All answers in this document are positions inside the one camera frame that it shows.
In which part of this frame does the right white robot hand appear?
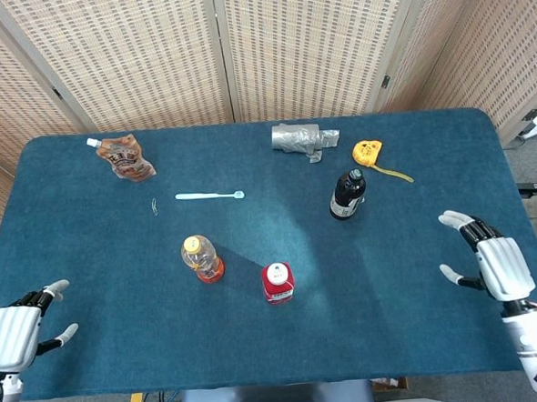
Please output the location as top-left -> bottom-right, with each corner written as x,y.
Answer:
435,205 -> 537,310

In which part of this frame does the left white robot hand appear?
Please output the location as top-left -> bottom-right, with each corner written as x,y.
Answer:
0,278 -> 83,376

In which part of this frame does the dark brown bottle black cap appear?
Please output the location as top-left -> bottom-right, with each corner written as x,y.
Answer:
326,166 -> 369,222

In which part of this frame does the orange drink bottle yellow cap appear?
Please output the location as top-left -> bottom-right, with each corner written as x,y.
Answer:
179,233 -> 227,286

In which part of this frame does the yellow tape measure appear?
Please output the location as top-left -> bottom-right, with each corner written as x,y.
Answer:
350,136 -> 415,187

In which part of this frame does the brown spouted food pouch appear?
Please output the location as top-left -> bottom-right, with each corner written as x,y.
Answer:
85,132 -> 157,186

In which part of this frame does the red juice bottle white cap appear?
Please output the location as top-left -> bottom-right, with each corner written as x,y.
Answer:
260,260 -> 298,306

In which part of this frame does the light blue toothbrush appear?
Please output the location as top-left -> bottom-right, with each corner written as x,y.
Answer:
174,189 -> 246,204

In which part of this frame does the blue felt table cover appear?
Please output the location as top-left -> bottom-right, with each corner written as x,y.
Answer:
0,104 -> 537,402

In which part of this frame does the grey trash bag roll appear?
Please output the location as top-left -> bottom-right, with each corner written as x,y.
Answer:
270,119 -> 343,167

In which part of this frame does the grey robot torso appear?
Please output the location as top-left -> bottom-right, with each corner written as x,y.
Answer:
177,378 -> 378,402

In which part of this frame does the woven folding screen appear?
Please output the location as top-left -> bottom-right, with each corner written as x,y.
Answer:
0,0 -> 537,230

